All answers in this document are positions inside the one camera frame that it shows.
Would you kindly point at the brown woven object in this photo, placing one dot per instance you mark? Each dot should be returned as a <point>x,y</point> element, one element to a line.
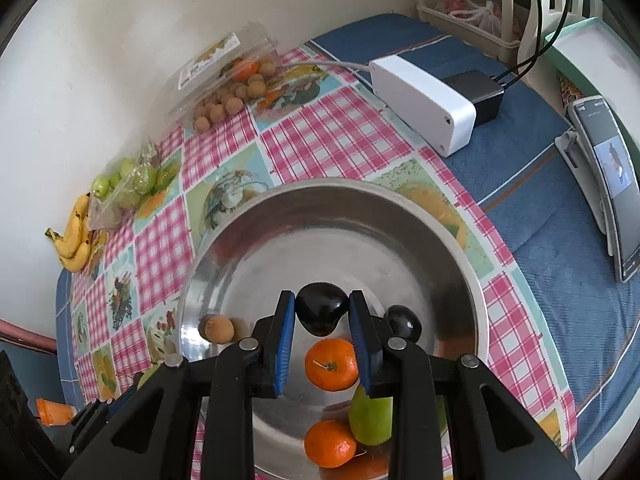
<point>569,89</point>

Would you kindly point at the dark red wooden rail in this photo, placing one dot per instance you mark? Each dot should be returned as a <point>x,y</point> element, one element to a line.
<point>25,335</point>

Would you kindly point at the bunch of yellow bananas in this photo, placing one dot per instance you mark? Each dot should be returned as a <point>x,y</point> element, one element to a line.
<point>75,245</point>

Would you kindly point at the green and white tray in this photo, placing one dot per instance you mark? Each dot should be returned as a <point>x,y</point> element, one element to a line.
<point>600,45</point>

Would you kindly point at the plastic bag with red contents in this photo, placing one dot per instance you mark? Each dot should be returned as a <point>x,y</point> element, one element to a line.
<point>467,10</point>

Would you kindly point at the white power box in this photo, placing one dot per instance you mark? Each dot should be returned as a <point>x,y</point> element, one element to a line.
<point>420,100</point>

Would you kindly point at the brown longan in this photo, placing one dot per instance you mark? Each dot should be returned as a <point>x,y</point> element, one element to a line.
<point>217,330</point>

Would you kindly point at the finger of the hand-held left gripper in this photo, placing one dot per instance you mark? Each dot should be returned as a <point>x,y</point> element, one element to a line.
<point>117,400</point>

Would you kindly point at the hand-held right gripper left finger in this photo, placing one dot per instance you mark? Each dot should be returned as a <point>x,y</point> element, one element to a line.
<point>286,345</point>

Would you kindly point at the round metal bowl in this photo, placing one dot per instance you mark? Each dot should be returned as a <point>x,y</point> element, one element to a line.
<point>325,240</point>

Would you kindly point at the bag of small red fruits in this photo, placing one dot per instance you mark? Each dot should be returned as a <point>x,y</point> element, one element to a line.
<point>220,102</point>

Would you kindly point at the black power adapter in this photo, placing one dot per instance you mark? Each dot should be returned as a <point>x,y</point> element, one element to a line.
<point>475,91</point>

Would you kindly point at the pink checkered printed tablecloth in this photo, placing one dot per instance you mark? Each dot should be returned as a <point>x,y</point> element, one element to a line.
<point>320,135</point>

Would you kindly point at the white plastic rack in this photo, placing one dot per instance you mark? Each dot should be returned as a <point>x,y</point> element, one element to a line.
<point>465,27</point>

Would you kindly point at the small orange object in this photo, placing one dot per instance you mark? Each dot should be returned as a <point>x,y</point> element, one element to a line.
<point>52,412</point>

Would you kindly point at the dark purple plum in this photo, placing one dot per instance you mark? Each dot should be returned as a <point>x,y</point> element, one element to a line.
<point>320,310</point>
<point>405,322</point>

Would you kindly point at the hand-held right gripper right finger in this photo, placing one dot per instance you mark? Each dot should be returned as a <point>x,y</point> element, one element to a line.
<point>361,350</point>

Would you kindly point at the clear bag of green jujubes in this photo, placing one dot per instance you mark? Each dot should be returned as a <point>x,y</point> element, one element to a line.
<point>130,185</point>

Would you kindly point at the orange mandarin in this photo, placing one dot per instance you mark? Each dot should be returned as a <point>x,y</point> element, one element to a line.
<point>330,367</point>
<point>327,445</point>

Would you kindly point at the green jujube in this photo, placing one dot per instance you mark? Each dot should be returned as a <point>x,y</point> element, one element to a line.
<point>370,422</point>

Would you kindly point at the smartphone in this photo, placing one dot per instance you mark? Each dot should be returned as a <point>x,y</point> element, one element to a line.
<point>607,170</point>

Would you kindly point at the small mandarin in clear box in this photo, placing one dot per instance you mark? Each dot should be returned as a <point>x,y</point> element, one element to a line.
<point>246,70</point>

